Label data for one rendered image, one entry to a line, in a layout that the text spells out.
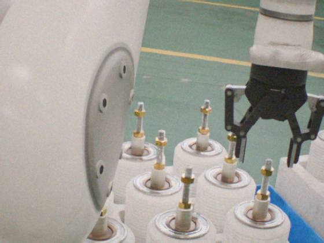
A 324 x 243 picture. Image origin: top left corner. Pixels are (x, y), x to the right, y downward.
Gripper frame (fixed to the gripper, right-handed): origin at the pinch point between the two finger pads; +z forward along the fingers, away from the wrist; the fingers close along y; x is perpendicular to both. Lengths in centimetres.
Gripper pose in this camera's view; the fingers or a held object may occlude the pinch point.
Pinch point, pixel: (266, 154)
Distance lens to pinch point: 76.1
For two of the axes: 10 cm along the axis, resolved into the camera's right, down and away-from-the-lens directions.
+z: -0.7, 9.3, 3.6
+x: -1.2, 3.5, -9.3
